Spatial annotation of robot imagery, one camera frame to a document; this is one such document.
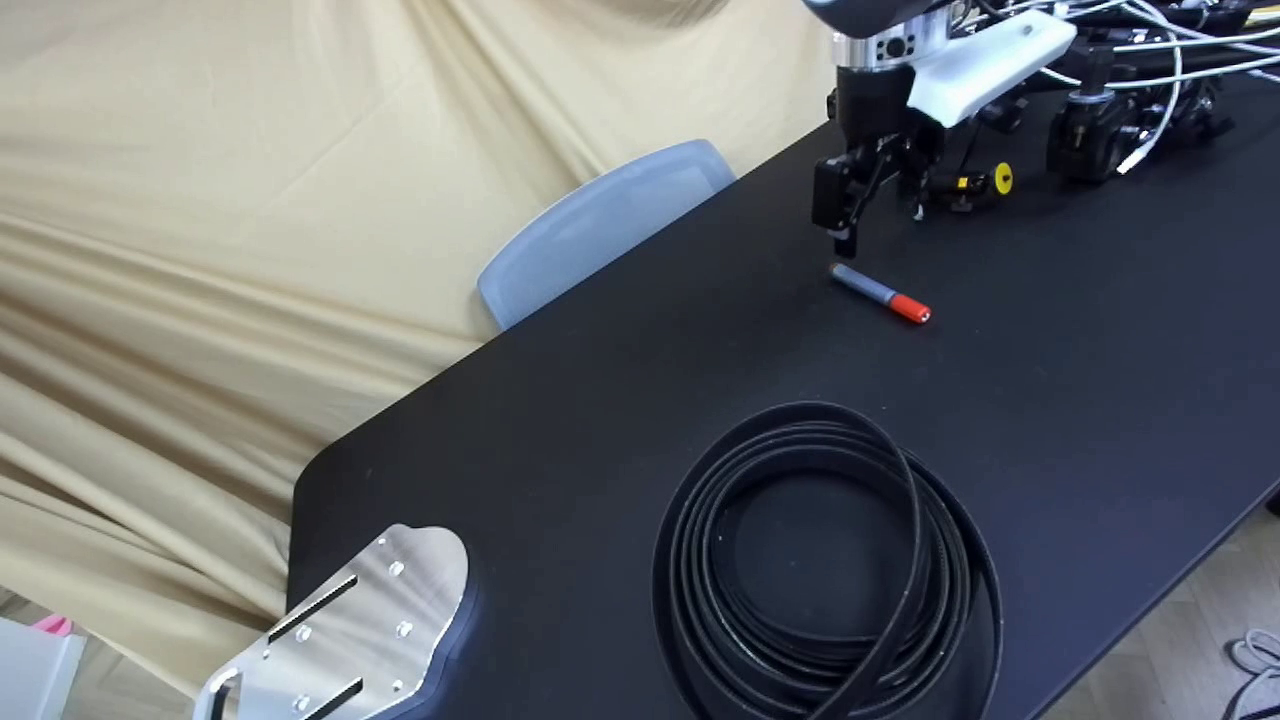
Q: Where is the red capped marker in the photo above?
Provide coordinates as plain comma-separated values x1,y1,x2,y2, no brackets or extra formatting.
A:
823,260,934,331

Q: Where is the black camera on mount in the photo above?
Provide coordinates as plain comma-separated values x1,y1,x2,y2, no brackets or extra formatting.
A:
1045,80,1139,190

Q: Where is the beige cloth backdrop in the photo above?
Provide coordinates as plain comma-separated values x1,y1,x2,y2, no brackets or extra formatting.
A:
0,0,854,705

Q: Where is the yellow black equipment with cables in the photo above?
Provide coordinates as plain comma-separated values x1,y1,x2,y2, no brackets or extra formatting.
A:
1050,0,1280,180

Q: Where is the silver metal mounting plate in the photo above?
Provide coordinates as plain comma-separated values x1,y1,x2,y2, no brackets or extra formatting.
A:
188,521,477,720

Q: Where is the grey cable on floor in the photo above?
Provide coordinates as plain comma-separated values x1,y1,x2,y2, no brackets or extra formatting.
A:
1218,629,1280,720

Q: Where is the white plastic box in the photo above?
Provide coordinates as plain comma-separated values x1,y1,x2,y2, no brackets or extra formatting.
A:
0,615,86,720

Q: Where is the coiled black flat strap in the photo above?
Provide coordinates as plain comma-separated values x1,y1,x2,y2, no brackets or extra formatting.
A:
648,402,1006,720

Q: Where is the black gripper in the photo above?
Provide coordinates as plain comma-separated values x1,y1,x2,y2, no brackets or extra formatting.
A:
812,61,943,260

